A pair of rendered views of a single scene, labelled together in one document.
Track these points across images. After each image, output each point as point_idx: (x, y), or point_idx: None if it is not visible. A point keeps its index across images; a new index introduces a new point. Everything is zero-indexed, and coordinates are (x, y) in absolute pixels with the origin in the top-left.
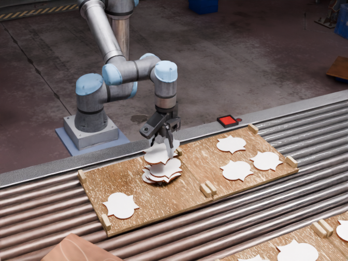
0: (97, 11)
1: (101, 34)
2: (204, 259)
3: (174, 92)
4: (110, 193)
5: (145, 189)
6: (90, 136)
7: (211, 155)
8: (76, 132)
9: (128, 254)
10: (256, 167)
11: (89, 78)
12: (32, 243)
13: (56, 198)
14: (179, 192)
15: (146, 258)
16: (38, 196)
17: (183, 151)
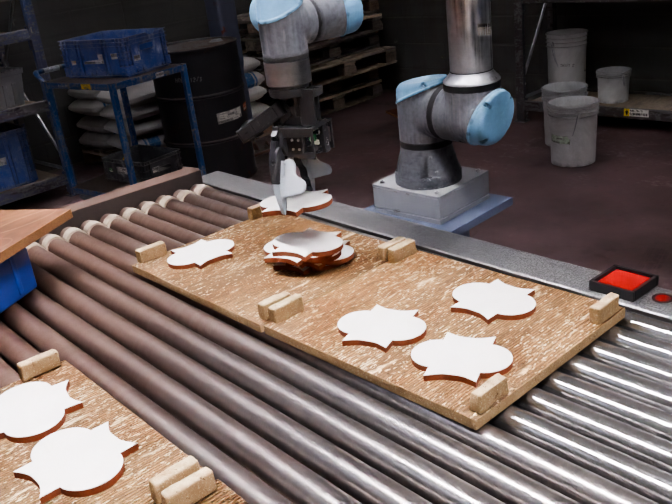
0: None
1: None
2: (86, 359)
3: (275, 53)
4: (234, 240)
5: (259, 261)
6: (391, 190)
7: (425, 290)
8: (389, 178)
9: (102, 298)
10: (415, 346)
11: (424, 78)
12: (115, 234)
13: (218, 222)
14: (264, 289)
15: (90, 311)
16: (221, 213)
17: (411, 262)
